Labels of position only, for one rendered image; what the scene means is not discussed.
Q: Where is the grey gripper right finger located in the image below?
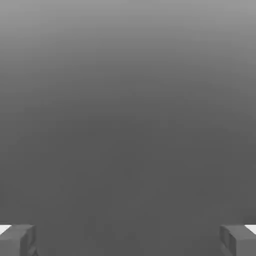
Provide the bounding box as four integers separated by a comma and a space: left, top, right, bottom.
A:
218, 224, 256, 256

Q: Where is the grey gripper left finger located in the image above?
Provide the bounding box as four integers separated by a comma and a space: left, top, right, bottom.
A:
0, 224, 39, 256

